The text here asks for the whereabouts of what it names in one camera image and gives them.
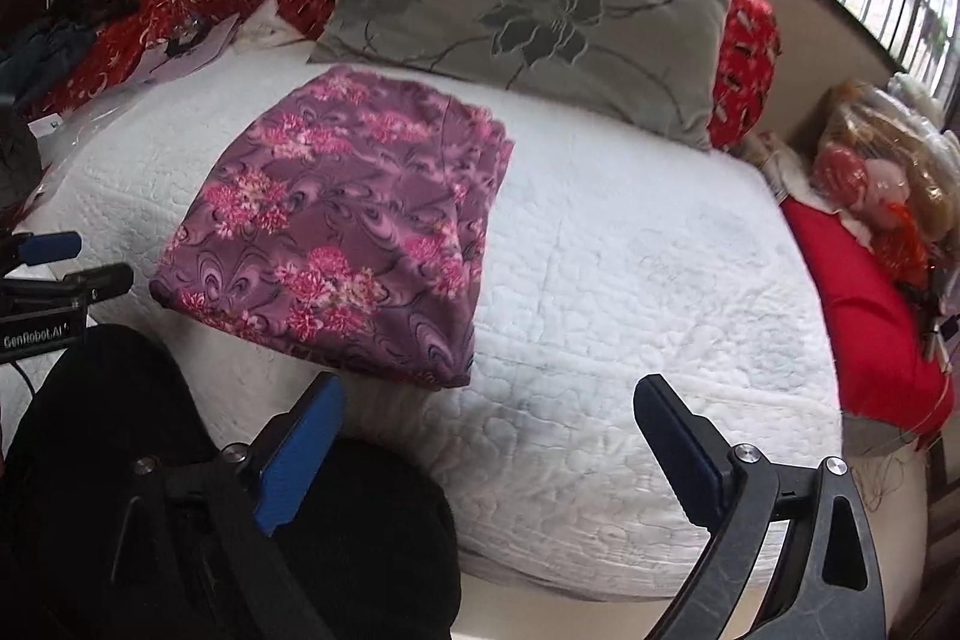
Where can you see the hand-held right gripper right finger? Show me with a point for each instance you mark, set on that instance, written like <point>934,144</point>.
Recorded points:
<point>679,445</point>

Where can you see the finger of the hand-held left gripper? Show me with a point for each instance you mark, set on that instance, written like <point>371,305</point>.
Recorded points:
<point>82,287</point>
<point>49,247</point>

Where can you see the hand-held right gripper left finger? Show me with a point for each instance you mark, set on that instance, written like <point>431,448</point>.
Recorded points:
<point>296,452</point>

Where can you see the purple floral garment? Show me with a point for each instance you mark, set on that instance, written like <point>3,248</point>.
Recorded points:
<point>337,220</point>

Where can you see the heap of dark clothes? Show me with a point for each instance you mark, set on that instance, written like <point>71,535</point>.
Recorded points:
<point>67,33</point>

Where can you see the clear plastic sheet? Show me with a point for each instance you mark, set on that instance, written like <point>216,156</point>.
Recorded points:
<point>71,141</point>

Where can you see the person's black trouser legs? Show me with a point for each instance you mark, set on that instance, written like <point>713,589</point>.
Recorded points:
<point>375,572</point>

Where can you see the white quilted bedspread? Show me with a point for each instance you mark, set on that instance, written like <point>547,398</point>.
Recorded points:
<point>600,310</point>

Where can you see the red cushion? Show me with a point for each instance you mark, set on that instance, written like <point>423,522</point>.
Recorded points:
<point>862,325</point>

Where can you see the white printed paper sheets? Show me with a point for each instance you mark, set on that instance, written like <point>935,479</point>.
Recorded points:
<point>187,51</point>

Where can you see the beige patterned cloth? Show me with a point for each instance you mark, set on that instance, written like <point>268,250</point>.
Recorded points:
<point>776,164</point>

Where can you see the plastic-wrapped plush doll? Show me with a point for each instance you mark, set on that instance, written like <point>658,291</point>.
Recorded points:
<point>855,175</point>

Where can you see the grey flower pillow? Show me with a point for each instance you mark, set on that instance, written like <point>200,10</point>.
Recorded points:
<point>637,55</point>

